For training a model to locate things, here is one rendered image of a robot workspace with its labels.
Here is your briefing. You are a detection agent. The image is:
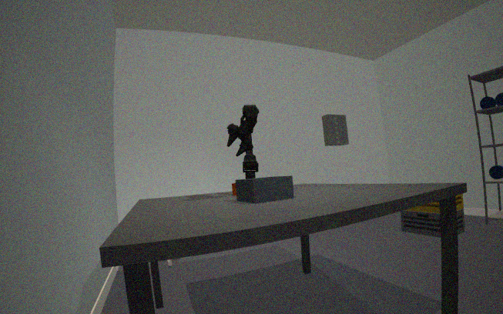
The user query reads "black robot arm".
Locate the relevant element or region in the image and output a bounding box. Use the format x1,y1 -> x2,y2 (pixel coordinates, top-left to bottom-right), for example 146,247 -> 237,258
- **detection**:
240,105 -> 259,179

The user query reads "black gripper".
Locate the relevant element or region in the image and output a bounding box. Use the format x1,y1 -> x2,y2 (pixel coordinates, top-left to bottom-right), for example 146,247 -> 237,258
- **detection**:
227,123 -> 253,156

